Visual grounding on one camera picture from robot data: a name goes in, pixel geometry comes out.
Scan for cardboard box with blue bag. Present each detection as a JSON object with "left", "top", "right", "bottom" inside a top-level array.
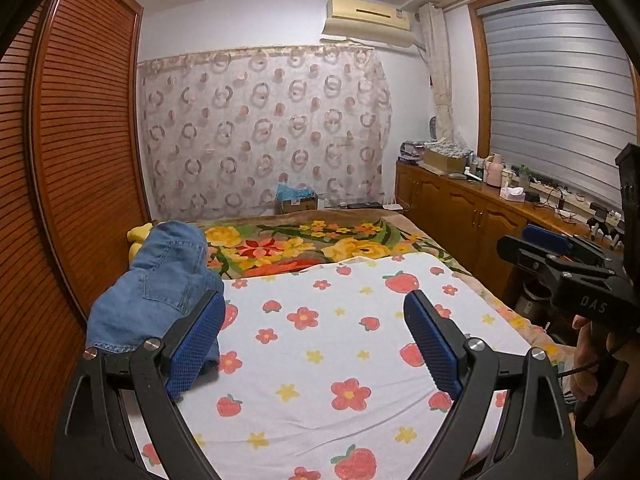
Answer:
[{"left": 277, "top": 183, "right": 319, "bottom": 215}]

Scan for grey trash can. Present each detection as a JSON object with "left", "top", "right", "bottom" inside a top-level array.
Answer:
[{"left": 515, "top": 280, "right": 554, "bottom": 319}]

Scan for white power strip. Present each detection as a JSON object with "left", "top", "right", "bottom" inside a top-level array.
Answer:
[{"left": 527, "top": 179, "right": 587, "bottom": 202}]

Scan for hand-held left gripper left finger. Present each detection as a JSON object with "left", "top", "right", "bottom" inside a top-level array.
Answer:
[{"left": 52, "top": 290, "right": 227, "bottom": 480}]

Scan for wooden sideboard cabinet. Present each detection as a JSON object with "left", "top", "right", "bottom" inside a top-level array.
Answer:
[{"left": 395, "top": 160, "right": 626, "bottom": 313}]

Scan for pink thermos jug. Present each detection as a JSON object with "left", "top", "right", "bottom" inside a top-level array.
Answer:
[{"left": 485, "top": 152, "right": 504, "bottom": 189}]

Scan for folded blue jeans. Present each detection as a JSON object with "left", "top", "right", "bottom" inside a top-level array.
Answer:
[{"left": 149, "top": 221, "right": 209, "bottom": 255}]

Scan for blue denim pants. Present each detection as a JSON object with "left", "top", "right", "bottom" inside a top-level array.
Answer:
[{"left": 87, "top": 242, "right": 226, "bottom": 378}]

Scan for open cardboard box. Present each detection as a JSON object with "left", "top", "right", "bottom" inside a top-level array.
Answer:
[{"left": 424, "top": 141, "right": 472, "bottom": 174}]

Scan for yellow plush toy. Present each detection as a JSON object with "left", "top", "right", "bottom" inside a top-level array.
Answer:
[{"left": 126, "top": 222, "right": 154, "bottom": 264}]

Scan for white strawberry print sheet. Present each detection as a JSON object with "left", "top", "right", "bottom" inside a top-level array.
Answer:
[{"left": 125, "top": 252, "right": 537, "bottom": 480}]

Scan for tied beige lace curtain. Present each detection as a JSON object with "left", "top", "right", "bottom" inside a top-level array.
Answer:
[{"left": 417, "top": 2, "right": 457, "bottom": 144}]

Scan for grey window blind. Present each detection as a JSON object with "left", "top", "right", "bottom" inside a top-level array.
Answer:
[{"left": 482, "top": 0, "right": 640, "bottom": 217}]

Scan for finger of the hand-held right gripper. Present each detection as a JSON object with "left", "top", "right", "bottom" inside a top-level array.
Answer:
[
  {"left": 522, "top": 224, "right": 623, "bottom": 261},
  {"left": 496, "top": 234, "right": 617, "bottom": 282}
]

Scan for wall air conditioner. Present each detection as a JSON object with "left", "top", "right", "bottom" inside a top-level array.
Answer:
[{"left": 322, "top": 0, "right": 419, "bottom": 44}]

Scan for black cable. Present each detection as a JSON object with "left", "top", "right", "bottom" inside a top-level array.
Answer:
[{"left": 554, "top": 354, "right": 617, "bottom": 380}]

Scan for person's right hand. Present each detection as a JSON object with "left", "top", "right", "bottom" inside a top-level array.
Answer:
[{"left": 570, "top": 314, "right": 610, "bottom": 402}]

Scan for floral blanket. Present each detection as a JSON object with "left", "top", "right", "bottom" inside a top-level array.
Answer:
[{"left": 150, "top": 210, "right": 568, "bottom": 363}]

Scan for sheer circle-patterned curtain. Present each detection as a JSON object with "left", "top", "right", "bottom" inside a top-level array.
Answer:
[{"left": 137, "top": 45, "right": 394, "bottom": 222}]

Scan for brown louvered wooden wardrobe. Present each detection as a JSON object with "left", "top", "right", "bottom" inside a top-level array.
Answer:
[{"left": 0, "top": 0, "right": 152, "bottom": 480}]

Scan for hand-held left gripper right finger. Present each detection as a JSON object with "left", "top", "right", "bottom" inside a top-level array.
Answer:
[{"left": 404, "top": 289, "right": 583, "bottom": 480}]

